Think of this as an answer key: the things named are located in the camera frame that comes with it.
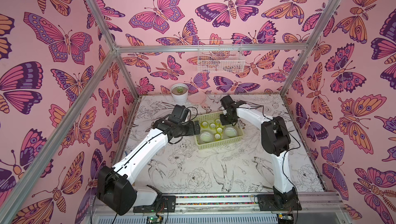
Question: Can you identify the white pot with plant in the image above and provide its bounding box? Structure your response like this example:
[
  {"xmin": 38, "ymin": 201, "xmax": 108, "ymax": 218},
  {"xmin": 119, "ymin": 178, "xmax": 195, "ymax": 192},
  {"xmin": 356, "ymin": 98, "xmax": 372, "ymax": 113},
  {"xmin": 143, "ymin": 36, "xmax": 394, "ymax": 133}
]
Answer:
[{"xmin": 171, "ymin": 83, "xmax": 188, "ymax": 105}]

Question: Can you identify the white wire wall basket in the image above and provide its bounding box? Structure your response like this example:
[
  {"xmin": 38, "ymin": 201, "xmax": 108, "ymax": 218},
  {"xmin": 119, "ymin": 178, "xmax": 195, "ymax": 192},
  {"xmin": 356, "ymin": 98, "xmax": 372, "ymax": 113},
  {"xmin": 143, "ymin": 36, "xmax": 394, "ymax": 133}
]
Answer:
[{"xmin": 197, "ymin": 44, "xmax": 245, "ymax": 74}]

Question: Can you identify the large clear tape roll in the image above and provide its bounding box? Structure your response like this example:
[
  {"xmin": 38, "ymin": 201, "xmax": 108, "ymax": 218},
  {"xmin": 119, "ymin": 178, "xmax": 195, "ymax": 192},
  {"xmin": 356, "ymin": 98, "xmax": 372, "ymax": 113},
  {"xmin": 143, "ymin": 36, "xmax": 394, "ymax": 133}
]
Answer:
[
  {"xmin": 200, "ymin": 131, "xmax": 215, "ymax": 144},
  {"xmin": 223, "ymin": 127, "xmax": 238, "ymax": 138}
]

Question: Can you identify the aluminium front rail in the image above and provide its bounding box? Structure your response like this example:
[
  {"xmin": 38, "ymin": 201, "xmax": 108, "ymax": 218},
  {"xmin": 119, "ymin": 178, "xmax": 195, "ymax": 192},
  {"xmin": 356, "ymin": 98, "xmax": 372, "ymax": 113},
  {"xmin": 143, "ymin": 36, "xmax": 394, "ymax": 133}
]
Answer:
[{"xmin": 83, "ymin": 192, "xmax": 353, "ymax": 224}]

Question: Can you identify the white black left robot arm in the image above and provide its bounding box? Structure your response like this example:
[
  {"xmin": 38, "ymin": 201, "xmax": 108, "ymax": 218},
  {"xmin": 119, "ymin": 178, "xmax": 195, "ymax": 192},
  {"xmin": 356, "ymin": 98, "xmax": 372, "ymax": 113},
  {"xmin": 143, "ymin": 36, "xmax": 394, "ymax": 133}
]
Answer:
[{"xmin": 96, "ymin": 105, "xmax": 200, "ymax": 216}]

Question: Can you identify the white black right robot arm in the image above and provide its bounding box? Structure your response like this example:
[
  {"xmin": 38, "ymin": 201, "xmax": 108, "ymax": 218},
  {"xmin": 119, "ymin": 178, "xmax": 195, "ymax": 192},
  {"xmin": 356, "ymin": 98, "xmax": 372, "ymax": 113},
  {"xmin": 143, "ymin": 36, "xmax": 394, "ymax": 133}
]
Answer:
[{"xmin": 220, "ymin": 95, "xmax": 298, "ymax": 209}]

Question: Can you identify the pale green perforated storage basket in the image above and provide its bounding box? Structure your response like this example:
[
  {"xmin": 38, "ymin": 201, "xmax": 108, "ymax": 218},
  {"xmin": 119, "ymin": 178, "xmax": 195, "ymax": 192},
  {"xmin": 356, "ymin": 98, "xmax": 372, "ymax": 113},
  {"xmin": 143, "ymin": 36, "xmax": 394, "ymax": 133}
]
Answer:
[{"xmin": 194, "ymin": 112, "xmax": 244, "ymax": 150}]

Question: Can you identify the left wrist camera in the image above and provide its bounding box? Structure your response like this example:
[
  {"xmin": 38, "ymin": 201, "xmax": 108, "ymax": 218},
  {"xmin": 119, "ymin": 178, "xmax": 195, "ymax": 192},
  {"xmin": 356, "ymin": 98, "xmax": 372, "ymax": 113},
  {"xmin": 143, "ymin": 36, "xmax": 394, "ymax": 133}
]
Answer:
[{"xmin": 168, "ymin": 104, "xmax": 189, "ymax": 125}]

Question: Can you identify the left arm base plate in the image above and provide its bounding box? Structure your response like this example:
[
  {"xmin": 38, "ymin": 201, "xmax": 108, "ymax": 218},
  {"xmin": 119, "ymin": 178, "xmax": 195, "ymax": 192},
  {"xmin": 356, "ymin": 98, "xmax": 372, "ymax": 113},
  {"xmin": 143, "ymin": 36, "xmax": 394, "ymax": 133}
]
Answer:
[{"xmin": 133, "ymin": 195, "xmax": 176, "ymax": 214}]

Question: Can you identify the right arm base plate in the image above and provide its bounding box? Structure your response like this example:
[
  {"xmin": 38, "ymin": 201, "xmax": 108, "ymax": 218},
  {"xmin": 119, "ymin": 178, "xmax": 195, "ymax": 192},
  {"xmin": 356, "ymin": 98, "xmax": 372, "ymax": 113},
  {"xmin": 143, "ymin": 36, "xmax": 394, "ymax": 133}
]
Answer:
[{"xmin": 257, "ymin": 194, "xmax": 302, "ymax": 212}]

